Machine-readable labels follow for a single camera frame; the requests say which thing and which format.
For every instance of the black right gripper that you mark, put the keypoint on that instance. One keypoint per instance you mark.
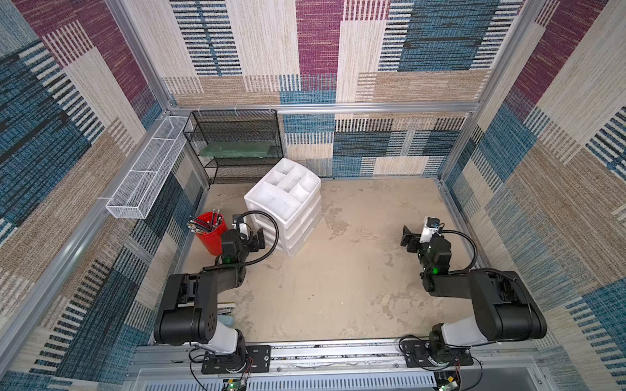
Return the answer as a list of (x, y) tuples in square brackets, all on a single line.
[(413, 239)]

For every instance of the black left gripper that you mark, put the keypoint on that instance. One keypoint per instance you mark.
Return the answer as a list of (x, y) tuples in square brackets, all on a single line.
[(253, 239)]

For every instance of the white plastic drawer organizer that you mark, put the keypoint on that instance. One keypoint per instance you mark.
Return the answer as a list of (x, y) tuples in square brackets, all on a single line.
[(290, 193)]

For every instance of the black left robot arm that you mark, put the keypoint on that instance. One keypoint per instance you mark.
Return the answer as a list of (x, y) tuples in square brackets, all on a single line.
[(188, 313)]

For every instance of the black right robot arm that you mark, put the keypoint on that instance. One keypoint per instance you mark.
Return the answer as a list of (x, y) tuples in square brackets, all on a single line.
[(503, 308)]

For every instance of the red pen cup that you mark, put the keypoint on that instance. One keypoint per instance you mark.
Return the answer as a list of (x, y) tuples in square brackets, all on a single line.
[(213, 240)]

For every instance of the light blue stapler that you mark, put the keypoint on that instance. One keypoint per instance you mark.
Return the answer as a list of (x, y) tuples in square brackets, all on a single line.
[(225, 313)]

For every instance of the green board on shelf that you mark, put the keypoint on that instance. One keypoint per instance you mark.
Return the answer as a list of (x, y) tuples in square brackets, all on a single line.
[(236, 150)]

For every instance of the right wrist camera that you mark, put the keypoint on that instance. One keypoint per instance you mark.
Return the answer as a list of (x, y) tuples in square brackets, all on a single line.
[(431, 227)]

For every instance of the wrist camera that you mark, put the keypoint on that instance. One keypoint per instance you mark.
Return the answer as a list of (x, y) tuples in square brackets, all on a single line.
[(431, 227), (242, 227)]

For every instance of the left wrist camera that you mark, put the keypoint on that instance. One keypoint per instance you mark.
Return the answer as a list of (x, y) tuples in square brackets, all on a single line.
[(242, 227)]

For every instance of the black wire mesh shelf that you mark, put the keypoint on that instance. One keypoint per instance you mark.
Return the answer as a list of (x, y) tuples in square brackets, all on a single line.
[(231, 126)]

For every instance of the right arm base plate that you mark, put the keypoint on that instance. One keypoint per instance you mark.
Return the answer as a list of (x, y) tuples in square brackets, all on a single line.
[(423, 354)]

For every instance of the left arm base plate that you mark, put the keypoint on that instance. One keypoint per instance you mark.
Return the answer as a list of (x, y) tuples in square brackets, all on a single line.
[(254, 358)]

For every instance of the white wire mesh basket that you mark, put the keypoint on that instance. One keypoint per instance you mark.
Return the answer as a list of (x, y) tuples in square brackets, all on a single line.
[(138, 191)]

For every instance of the aluminium front rail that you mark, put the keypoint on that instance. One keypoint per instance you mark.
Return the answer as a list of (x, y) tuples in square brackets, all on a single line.
[(369, 364)]

